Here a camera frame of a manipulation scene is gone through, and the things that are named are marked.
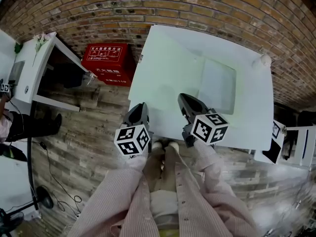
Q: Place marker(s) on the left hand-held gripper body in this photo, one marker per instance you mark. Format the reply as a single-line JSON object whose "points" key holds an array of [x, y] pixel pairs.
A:
{"points": [[130, 139]]}

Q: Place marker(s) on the white cabinet with openings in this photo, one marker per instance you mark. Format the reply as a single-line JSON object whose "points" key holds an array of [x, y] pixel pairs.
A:
{"points": [[298, 144]]}

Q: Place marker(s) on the white square table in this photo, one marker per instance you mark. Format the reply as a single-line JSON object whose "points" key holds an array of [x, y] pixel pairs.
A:
{"points": [[251, 107]]}

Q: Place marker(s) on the person's beige trousers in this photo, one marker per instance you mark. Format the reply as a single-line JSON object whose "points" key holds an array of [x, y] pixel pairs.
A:
{"points": [[168, 176]]}

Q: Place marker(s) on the person's pink striped shirt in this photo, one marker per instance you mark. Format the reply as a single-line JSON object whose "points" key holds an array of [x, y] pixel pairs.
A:
{"points": [[197, 206]]}

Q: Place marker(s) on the dark bag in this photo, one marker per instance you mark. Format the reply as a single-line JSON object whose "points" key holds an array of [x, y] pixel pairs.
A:
{"points": [[67, 75]]}

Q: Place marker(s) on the black pouch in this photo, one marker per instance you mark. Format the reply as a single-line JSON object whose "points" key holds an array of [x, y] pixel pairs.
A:
{"points": [[272, 152]]}

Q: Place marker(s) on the person's left forearm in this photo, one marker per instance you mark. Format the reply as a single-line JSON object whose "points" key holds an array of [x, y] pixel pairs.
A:
{"points": [[134, 163]]}

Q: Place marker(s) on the small white low table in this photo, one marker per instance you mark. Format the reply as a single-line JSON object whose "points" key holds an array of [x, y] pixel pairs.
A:
{"points": [[259, 154]]}

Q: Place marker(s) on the pale green cloth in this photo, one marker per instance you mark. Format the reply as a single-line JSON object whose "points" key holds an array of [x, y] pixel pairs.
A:
{"points": [[217, 88]]}

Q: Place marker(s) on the person's right forearm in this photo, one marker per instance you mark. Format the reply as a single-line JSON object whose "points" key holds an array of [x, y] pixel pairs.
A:
{"points": [[207, 157]]}

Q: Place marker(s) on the person's white shoe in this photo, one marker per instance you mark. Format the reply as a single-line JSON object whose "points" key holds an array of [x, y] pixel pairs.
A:
{"points": [[173, 146], [157, 145]]}

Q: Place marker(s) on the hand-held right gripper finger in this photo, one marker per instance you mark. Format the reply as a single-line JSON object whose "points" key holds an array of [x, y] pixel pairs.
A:
{"points": [[197, 107], [184, 107]]}

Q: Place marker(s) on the black picture frame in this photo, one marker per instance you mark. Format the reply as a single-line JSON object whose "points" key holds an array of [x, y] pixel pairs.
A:
{"points": [[276, 129]]}

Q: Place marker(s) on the person's left white shoe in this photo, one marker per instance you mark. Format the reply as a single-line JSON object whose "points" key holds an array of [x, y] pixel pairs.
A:
{"points": [[157, 145]]}

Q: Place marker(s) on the pale artificial flower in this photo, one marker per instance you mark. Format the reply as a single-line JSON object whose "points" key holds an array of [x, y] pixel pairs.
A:
{"points": [[40, 39]]}

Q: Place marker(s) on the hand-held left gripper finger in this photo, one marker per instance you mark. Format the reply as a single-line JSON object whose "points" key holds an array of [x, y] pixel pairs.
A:
{"points": [[146, 117], [134, 115]]}

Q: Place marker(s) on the white side table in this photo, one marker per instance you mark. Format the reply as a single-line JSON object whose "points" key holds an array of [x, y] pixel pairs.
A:
{"points": [[44, 58]]}

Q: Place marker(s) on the red box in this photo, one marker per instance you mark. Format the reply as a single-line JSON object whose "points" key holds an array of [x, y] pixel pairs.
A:
{"points": [[108, 63]]}

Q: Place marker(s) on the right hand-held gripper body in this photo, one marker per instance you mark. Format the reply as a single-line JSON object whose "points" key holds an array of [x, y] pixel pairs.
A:
{"points": [[209, 130]]}

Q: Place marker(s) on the green leaf sprig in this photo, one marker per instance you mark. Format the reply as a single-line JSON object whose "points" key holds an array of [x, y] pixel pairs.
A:
{"points": [[18, 48]]}

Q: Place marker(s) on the flat grey box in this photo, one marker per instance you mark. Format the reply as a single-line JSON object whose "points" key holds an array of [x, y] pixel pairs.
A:
{"points": [[17, 71]]}

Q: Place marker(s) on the person's right white shoe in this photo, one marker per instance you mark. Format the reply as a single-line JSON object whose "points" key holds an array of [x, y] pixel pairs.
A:
{"points": [[173, 146]]}

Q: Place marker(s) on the person's white undershirt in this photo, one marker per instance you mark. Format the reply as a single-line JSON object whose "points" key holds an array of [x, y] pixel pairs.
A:
{"points": [[164, 206]]}

